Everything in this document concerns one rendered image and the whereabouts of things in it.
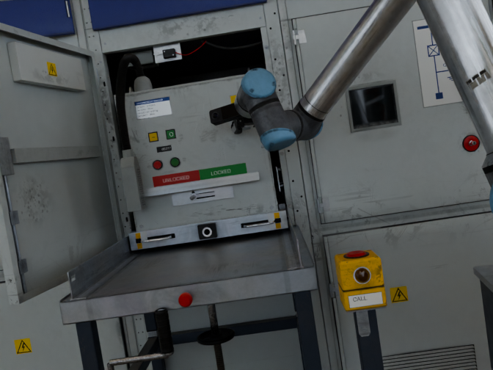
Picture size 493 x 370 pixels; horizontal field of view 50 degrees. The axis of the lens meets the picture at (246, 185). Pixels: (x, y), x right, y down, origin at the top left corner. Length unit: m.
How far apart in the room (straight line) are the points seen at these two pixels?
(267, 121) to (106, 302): 0.61
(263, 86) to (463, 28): 0.52
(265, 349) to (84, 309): 0.88
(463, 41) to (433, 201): 0.92
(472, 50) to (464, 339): 1.23
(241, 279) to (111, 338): 0.92
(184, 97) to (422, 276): 1.05
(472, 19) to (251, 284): 0.74
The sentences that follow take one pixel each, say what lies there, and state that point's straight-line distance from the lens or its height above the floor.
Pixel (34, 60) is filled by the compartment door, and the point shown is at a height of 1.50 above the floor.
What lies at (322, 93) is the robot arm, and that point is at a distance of 1.46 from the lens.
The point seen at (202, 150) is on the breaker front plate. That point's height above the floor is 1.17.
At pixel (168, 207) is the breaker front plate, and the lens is 1.80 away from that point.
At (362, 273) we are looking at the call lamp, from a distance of 1.02.
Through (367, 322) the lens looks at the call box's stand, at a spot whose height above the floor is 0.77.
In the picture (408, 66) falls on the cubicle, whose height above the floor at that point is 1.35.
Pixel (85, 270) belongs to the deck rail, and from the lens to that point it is 1.44.
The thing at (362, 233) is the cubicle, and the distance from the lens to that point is 1.93.
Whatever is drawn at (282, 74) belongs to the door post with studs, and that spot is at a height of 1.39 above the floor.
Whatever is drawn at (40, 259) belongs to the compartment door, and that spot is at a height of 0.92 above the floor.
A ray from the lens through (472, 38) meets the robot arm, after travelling 1.16.
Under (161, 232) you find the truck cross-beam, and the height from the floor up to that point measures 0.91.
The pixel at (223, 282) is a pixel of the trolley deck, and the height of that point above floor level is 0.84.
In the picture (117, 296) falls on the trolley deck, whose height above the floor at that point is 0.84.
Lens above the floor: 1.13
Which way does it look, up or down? 3 degrees down
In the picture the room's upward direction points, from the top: 9 degrees counter-clockwise
